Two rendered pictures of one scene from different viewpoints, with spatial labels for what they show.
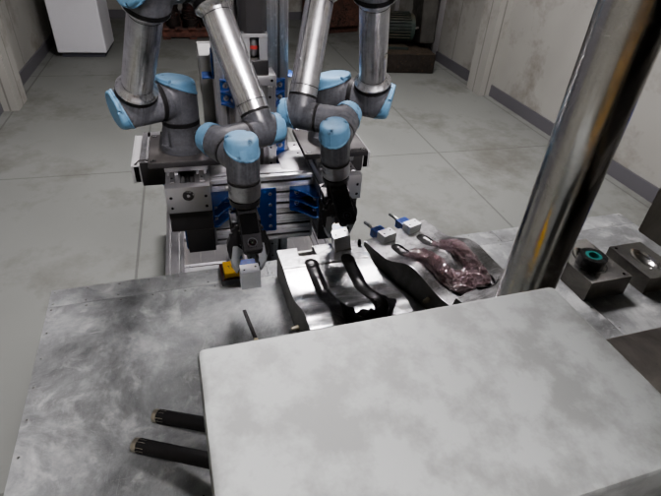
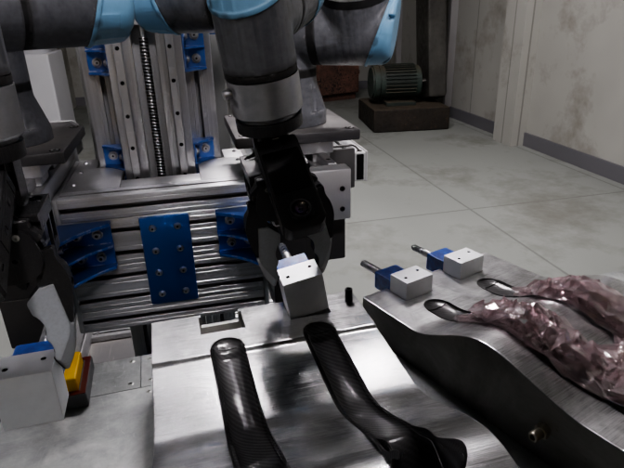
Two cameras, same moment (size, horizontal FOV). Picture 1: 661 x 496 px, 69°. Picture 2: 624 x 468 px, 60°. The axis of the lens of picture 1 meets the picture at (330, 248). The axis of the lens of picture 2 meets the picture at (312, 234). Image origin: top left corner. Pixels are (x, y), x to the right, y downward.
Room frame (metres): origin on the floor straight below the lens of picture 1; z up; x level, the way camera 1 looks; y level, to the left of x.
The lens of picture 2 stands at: (0.57, -0.08, 1.24)
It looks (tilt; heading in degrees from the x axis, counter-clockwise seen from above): 23 degrees down; 4
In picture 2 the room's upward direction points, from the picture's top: 2 degrees counter-clockwise
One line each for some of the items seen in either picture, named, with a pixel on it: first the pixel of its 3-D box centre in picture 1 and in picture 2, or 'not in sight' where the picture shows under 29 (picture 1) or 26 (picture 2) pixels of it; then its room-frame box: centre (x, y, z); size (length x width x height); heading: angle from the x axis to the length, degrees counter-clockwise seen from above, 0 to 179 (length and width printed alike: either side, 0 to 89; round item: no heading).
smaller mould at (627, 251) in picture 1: (640, 266); not in sight; (1.26, -1.00, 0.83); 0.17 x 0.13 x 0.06; 19
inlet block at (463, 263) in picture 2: (401, 222); (440, 260); (1.38, -0.23, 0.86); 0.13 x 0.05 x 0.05; 37
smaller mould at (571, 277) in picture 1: (584, 268); not in sight; (1.22, -0.80, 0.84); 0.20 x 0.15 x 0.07; 19
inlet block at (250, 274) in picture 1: (247, 265); (40, 358); (1.00, 0.22, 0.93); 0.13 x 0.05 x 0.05; 19
